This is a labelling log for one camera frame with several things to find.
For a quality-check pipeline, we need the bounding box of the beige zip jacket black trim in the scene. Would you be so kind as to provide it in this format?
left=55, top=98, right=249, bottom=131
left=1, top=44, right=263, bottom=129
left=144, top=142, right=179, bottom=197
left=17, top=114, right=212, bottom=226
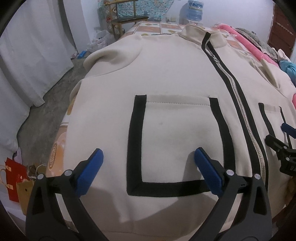
left=63, top=25, right=295, bottom=240

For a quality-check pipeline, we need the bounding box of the brown paper bag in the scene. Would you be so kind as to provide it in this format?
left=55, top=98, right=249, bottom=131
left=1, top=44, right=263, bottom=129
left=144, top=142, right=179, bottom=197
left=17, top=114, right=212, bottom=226
left=16, top=181, right=34, bottom=215

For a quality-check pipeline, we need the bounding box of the red paper bag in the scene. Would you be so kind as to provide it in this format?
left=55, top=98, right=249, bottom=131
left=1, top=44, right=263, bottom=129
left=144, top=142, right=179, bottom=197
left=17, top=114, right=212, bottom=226
left=5, top=158, right=28, bottom=202

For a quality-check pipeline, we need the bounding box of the teal blue garment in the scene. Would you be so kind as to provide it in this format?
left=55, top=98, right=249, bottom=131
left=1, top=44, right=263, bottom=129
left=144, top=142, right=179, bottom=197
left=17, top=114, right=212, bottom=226
left=279, top=60, right=296, bottom=86

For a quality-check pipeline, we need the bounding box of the brown wooden door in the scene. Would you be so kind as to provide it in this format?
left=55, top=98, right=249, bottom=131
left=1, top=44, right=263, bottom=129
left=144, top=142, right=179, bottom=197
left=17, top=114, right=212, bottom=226
left=267, top=5, right=295, bottom=58

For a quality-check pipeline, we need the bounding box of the pink floral blanket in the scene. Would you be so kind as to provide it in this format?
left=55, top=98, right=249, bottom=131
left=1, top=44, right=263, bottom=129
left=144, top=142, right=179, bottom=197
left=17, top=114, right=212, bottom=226
left=213, top=23, right=295, bottom=104

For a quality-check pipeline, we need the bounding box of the blue water dispenser bottle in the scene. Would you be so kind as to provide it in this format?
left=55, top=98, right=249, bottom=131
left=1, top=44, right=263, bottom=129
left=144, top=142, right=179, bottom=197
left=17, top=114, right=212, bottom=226
left=187, top=1, right=204, bottom=22

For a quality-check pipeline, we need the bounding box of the small blue floor object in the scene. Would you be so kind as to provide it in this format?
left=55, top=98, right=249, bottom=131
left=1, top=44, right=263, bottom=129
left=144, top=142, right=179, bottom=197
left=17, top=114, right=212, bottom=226
left=76, top=50, right=89, bottom=59

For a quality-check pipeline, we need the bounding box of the white curtain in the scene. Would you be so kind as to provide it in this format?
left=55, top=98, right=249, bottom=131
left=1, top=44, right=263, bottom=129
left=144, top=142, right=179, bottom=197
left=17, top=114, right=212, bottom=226
left=0, top=0, right=77, bottom=153

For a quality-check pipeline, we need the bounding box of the white plastic bag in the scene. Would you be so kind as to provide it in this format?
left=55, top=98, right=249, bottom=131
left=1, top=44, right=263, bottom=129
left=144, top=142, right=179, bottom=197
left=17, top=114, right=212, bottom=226
left=87, top=30, right=115, bottom=53

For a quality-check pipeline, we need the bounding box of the wooden chair black seat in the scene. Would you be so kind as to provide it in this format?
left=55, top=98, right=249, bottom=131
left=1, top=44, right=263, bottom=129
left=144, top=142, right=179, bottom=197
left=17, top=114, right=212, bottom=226
left=103, top=1, right=149, bottom=40

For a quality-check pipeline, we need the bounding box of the teal patterned hanging cloth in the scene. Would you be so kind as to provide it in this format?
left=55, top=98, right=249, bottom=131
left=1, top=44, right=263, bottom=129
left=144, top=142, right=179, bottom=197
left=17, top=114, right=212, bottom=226
left=98, top=0, right=174, bottom=21

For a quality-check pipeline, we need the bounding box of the white wall socket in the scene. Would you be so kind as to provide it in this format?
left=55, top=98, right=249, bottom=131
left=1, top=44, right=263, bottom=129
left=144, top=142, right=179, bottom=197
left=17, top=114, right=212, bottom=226
left=166, top=16, right=177, bottom=23

